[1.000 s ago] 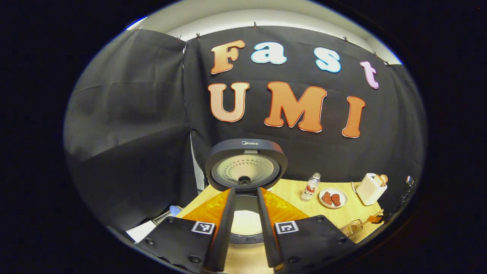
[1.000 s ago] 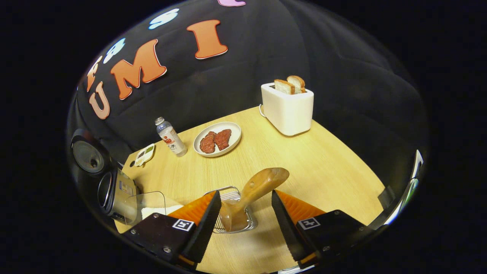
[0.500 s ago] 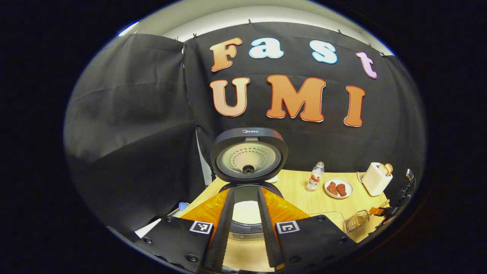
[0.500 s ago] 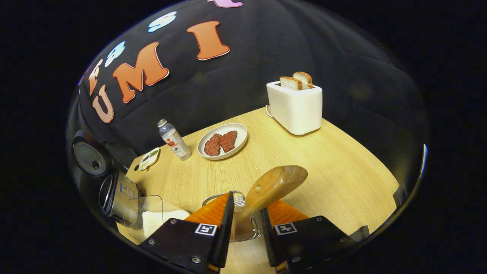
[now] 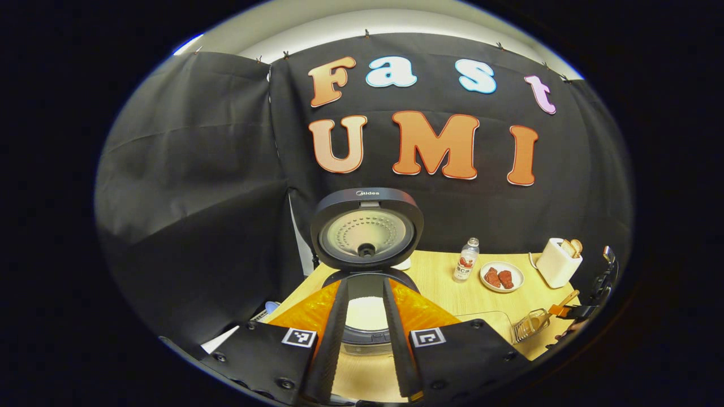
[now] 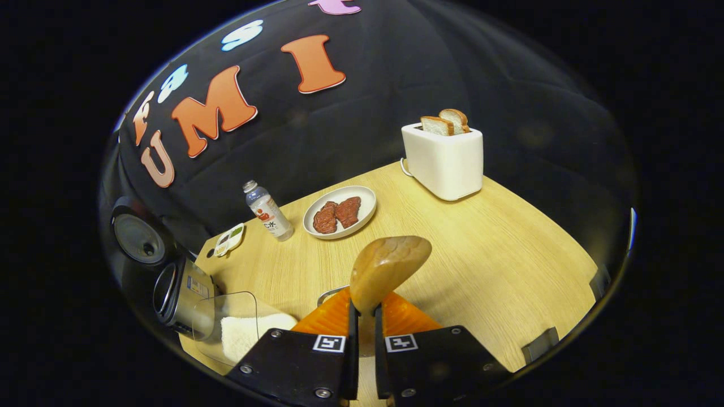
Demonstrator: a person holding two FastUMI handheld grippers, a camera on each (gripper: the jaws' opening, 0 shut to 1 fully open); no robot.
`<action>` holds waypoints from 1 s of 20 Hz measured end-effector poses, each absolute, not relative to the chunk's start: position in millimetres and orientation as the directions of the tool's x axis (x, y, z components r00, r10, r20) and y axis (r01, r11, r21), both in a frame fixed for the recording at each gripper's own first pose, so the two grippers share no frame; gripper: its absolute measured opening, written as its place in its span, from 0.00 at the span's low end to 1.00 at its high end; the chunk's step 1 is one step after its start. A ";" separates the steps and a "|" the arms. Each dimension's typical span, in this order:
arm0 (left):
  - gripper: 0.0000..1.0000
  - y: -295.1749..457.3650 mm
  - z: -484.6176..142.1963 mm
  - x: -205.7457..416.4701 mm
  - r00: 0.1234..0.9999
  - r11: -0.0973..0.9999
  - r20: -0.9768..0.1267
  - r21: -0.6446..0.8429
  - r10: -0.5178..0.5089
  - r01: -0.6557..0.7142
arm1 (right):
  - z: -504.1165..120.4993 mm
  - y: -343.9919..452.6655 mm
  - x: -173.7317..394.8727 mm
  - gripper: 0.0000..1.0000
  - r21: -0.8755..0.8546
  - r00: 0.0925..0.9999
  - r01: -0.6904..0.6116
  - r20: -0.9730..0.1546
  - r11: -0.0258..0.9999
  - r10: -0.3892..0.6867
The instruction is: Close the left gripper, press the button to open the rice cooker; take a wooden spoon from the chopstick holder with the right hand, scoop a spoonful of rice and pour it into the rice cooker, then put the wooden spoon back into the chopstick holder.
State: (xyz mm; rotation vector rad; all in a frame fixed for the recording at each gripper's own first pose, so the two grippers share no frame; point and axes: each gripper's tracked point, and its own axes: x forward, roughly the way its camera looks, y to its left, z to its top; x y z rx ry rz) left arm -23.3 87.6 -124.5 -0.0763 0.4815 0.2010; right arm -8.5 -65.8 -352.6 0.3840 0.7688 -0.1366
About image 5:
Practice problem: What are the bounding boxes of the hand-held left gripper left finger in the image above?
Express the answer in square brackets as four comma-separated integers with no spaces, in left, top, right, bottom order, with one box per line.
[199,280,350,406]

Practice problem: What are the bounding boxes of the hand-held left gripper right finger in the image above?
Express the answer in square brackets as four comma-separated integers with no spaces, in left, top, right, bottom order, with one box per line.
[383,278,532,404]

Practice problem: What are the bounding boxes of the white rice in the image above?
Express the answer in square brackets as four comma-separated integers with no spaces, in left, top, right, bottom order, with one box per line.
[345,297,390,332]

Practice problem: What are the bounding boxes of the dark grey rice cooker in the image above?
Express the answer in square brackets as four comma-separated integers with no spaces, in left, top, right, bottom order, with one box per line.
[310,188,425,357]

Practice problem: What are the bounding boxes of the white toaster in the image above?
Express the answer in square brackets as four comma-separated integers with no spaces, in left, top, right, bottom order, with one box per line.
[535,237,583,289]

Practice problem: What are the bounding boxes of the white round plate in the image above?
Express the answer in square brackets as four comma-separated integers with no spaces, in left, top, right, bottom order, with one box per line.
[480,261,525,293]

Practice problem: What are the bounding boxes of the clear glass container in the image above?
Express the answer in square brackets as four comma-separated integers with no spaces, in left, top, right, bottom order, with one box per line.
[455,311,515,345]

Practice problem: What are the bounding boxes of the white board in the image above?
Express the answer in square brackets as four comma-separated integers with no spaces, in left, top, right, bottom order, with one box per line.
[201,325,241,354]

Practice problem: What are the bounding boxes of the clear plastic drink bottle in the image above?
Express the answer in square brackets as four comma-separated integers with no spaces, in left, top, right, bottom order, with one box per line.
[452,237,480,282]

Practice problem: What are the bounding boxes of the black backdrop cloth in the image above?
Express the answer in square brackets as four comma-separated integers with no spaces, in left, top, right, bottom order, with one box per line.
[95,31,633,362]

